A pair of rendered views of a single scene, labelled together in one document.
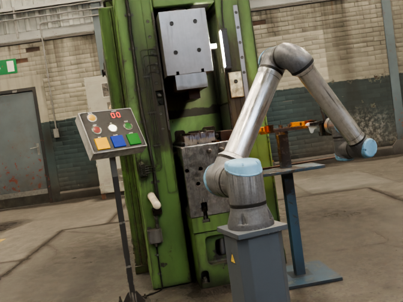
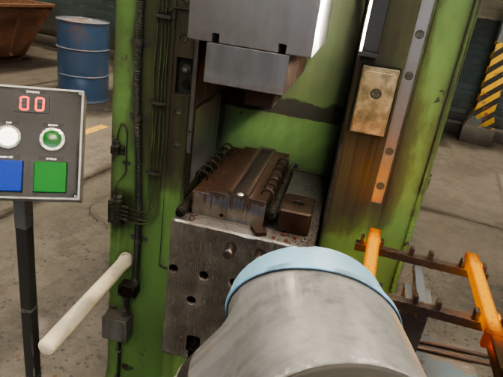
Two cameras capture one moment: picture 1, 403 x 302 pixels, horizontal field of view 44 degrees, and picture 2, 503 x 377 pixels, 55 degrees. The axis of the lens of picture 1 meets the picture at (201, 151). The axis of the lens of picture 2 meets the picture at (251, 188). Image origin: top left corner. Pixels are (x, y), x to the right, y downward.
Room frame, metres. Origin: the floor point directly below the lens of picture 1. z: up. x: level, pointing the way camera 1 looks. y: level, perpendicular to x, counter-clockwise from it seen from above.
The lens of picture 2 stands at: (2.05, -0.42, 1.50)
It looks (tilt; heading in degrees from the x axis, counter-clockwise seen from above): 23 degrees down; 19
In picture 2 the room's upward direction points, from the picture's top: 8 degrees clockwise
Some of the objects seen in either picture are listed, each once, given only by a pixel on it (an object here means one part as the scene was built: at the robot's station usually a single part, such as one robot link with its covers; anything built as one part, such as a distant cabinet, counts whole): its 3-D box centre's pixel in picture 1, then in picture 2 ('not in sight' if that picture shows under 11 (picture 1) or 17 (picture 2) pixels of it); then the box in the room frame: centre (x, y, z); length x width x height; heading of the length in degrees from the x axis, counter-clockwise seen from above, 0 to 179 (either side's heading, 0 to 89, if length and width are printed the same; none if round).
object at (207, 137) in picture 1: (194, 137); (245, 179); (3.33, 0.04, 0.96); 0.42 x 0.20 x 0.09; 10
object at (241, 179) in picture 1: (243, 180); not in sight; (2.01, -0.16, 0.79); 0.17 x 0.15 x 0.18; 24
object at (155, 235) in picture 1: (155, 235); (117, 324); (3.18, 0.38, 0.36); 0.09 x 0.07 x 0.12; 100
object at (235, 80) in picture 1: (235, 84); (373, 101); (3.31, -0.29, 1.27); 0.09 x 0.02 x 0.17; 100
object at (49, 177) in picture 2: (133, 139); (50, 177); (2.90, 0.39, 1.01); 0.07 x 0.05 x 0.07; 125
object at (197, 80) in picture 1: (186, 84); (262, 58); (3.33, 0.04, 1.32); 0.42 x 0.20 x 0.10; 10
